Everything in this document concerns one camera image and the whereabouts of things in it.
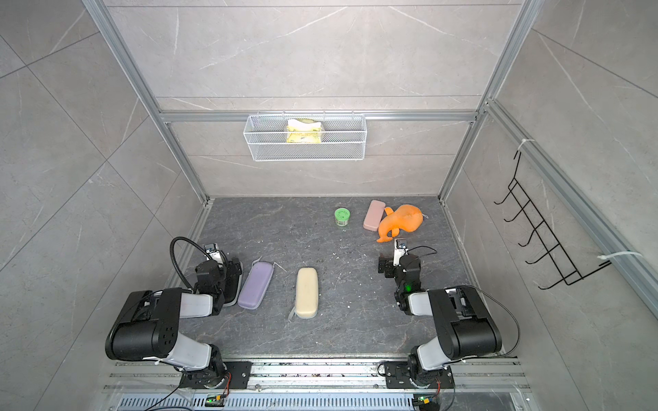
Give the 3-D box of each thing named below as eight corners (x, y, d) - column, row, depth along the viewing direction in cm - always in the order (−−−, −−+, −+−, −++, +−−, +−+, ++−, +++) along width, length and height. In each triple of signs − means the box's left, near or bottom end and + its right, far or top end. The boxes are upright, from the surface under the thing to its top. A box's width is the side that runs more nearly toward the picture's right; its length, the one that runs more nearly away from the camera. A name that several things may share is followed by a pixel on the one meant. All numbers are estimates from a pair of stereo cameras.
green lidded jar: (332, 223, 112) (332, 217, 109) (337, 212, 116) (337, 206, 113) (346, 227, 111) (346, 221, 107) (350, 216, 115) (351, 209, 111)
